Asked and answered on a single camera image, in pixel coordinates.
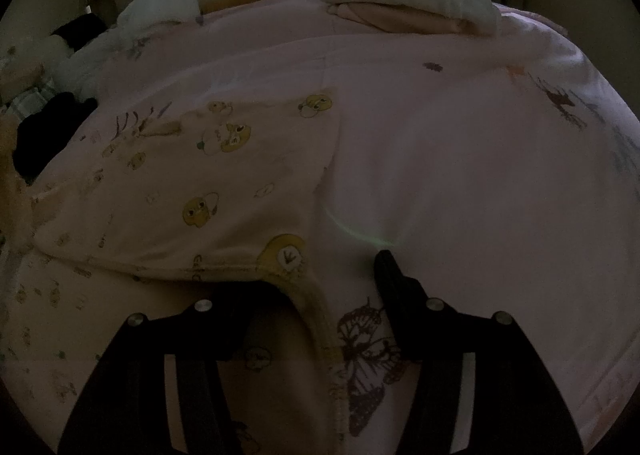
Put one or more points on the folded pink cloth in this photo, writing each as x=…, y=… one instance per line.
x=400, y=17

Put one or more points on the bear print baby garment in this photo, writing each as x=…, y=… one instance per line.
x=200, y=185

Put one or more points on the pink printed blanket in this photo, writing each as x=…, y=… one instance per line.
x=450, y=160

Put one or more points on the plaid cloth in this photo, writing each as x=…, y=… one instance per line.
x=25, y=100

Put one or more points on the dark cloth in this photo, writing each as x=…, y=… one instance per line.
x=50, y=135

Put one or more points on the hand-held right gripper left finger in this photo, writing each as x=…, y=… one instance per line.
x=220, y=327

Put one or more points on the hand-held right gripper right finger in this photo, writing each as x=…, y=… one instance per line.
x=395, y=285

